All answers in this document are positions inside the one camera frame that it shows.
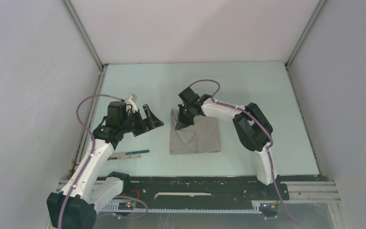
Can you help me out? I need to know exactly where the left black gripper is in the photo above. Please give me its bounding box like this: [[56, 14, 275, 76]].
[[120, 104, 163, 137]]

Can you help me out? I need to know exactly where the grey cloth napkin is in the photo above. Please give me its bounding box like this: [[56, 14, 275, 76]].
[[169, 110, 222, 155]]

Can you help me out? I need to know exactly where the left white base arm link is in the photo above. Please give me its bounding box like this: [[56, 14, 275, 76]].
[[88, 172, 130, 214]]

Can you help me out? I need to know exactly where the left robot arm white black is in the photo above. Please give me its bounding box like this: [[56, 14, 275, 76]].
[[47, 100, 164, 229]]

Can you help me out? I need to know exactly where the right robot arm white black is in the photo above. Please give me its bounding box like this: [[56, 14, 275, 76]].
[[175, 87, 277, 199]]

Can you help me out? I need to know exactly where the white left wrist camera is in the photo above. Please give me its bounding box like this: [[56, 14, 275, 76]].
[[124, 94, 139, 113]]

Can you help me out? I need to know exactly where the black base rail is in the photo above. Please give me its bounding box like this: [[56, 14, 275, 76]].
[[121, 176, 289, 210]]

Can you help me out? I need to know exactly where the white slotted cable duct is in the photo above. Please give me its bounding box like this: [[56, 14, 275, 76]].
[[101, 202, 277, 214]]

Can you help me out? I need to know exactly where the left aluminium frame post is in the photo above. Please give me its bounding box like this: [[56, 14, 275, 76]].
[[61, 0, 104, 71]]

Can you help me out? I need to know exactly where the aluminium frame post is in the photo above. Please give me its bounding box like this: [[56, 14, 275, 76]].
[[285, 0, 328, 70], [61, 0, 104, 71]]

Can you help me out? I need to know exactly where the right aluminium frame post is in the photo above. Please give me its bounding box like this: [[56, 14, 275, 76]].
[[285, 0, 328, 70]]

